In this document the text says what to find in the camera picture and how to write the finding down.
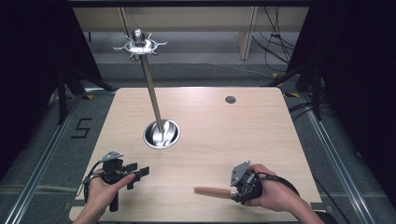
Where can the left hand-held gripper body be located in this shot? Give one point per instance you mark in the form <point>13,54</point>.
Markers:
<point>112,169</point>

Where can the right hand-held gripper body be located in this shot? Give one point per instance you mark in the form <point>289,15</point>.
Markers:
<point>247,183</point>

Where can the person's left hand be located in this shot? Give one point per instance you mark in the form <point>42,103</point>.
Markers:
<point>101,193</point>

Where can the person's right hand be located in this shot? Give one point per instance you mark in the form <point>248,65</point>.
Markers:
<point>275,191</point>

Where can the metal utensil hanging rack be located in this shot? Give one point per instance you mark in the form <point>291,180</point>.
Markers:
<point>155,102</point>

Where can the small dark round coaster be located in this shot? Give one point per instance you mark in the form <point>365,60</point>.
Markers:
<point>230,99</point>

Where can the black tripod stand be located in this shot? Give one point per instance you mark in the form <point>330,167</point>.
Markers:
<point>67,84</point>
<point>308,81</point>

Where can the aluminium floor rail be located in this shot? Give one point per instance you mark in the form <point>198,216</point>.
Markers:
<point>37,165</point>
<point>336,161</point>

